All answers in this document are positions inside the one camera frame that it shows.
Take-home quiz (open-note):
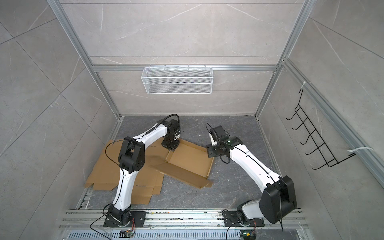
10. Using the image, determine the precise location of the cardboard box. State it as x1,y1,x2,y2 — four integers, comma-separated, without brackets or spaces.
149,139,214,189
84,139,169,206

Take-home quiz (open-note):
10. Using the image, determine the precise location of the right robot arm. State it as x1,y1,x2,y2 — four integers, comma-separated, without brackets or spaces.
206,123,297,224

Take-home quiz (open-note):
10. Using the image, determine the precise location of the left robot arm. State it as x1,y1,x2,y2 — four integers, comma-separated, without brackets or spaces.
107,114,181,226

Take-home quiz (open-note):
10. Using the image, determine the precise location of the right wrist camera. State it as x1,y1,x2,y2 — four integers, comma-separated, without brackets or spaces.
209,133,217,146

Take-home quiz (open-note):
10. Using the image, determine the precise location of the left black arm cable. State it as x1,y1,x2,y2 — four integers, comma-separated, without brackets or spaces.
104,113,181,169

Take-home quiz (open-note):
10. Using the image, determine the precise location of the white wire mesh basket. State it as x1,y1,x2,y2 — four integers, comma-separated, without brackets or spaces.
141,67,214,95

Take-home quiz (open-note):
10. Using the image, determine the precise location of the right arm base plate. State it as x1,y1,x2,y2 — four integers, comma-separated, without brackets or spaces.
222,209,265,228

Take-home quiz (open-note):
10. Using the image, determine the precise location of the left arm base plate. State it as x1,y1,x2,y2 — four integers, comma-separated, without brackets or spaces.
103,210,147,228

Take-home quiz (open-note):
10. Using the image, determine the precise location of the black wire hook rack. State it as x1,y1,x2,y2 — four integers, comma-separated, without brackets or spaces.
286,89,356,171

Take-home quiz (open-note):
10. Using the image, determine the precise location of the aluminium mounting rail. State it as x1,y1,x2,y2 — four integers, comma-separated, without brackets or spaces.
58,209,310,231

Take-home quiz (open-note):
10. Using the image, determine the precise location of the aluminium frame profile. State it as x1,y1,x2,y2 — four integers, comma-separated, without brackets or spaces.
48,1,384,185

